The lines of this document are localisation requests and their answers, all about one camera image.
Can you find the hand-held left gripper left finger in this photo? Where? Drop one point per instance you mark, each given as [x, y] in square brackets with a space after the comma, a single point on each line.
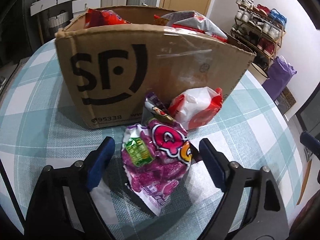
[98, 165]

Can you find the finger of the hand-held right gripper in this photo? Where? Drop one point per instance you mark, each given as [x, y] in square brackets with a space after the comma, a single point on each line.
[307, 140]

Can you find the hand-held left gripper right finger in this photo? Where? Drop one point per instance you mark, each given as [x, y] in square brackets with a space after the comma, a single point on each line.
[212, 165]

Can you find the purple snack packet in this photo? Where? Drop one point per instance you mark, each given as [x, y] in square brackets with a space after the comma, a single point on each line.
[150, 170]

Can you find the white and red snack packet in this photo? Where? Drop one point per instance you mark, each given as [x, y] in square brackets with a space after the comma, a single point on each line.
[200, 102]

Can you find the brown cardboard box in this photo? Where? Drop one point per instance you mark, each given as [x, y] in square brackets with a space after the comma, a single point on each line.
[175, 67]

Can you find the dark patterned box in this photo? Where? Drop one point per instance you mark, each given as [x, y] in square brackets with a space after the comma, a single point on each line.
[286, 98]

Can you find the purple plastic bag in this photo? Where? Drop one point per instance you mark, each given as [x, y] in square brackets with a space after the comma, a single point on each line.
[278, 77]

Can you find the wooden shoe rack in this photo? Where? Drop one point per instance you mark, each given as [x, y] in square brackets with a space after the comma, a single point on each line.
[272, 43]

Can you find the rows of sneakers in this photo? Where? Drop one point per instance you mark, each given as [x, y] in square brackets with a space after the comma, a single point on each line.
[262, 25]

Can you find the silver and red snack packet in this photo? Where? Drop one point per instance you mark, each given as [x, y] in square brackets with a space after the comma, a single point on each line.
[207, 30]

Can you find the striped laundry basket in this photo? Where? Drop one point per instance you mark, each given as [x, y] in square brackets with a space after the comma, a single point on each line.
[58, 21]

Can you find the white orange-topped snack packet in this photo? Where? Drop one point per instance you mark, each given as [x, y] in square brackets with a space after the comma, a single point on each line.
[180, 17]

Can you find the white desk with drawers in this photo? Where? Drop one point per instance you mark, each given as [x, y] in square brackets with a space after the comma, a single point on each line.
[82, 1]

